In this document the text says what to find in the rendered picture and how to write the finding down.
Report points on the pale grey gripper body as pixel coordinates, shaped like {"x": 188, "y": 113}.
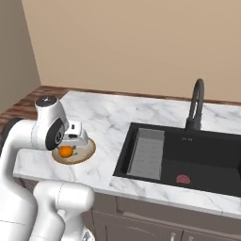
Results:
{"x": 80, "y": 141}

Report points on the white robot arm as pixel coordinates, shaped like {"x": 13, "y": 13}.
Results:
{"x": 19, "y": 175}

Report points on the beige bowl with brown rim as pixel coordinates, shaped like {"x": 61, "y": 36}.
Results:
{"x": 84, "y": 152}

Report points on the orange tangerine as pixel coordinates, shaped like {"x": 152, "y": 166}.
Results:
{"x": 65, "y": 152}

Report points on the grey sink drainer tray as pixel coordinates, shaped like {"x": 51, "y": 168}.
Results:
{"x": 147, "y": 153}

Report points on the black sink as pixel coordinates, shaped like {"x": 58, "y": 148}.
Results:
{"x": 200, "y": 157}

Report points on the brown cupboard door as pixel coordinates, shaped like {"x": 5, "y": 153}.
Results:
{"x": 135, "y": 227}
{"x": 216, "y": 237}

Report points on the red scrub sponge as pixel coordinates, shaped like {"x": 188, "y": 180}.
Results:
{"x": 183, "y": 179}

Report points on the brown drawer front panel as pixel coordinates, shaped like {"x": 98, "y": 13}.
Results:
{"x": 175, "y": 211}

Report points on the black tap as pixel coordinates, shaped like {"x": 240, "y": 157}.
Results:
{"x": 195, "y": 106}

